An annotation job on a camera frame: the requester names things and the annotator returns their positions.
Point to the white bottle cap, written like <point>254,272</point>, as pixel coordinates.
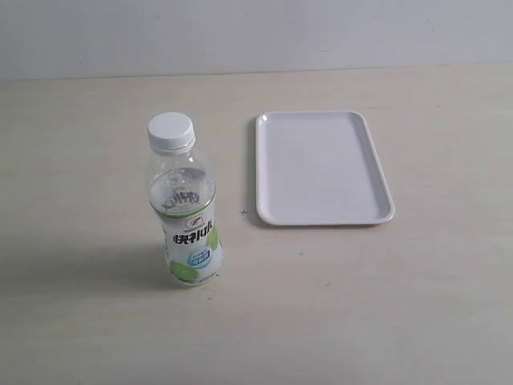
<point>170,131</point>

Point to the white rectangular tray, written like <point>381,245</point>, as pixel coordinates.
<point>319,168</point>

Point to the clear plastic drink bottle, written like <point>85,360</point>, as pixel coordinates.
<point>181,190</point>

